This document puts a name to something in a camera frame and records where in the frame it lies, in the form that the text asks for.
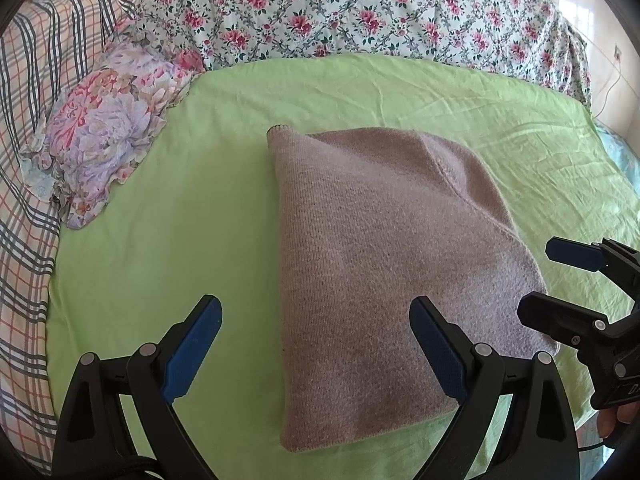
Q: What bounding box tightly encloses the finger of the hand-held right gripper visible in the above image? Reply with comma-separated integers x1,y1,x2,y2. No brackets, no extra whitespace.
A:
546,237,640,287
517,292,622,351

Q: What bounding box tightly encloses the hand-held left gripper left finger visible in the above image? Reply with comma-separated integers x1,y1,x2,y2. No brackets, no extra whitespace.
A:
50,294,223,480

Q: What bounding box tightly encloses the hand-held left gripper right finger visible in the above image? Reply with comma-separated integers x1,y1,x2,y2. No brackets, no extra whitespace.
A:
409,296,581,480

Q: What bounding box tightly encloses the beige knit sweater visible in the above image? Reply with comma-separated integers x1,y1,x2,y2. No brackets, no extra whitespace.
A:
266,125,560,456

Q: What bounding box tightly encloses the person's right hand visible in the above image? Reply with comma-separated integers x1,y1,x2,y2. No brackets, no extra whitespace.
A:
599,402,640,442

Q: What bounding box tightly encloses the light blue sheet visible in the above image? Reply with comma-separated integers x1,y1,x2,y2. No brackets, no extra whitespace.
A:
594,119,640,196

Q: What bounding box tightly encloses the light green bed sheet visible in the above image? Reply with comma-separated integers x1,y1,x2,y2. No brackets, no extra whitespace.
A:
47,52,637,480

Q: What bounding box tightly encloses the purple floral pillow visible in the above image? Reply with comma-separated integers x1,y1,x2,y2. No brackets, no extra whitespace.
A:
20,40,206,231

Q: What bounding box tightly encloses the plaid blanket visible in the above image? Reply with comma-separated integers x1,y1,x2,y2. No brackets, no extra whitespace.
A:
0,0,146,476

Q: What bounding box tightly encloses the pink floral quilt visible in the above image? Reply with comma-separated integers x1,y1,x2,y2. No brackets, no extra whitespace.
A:
134,0,594,109

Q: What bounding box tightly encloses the white wall cable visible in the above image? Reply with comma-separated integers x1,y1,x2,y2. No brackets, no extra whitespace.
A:
594,45,626,113

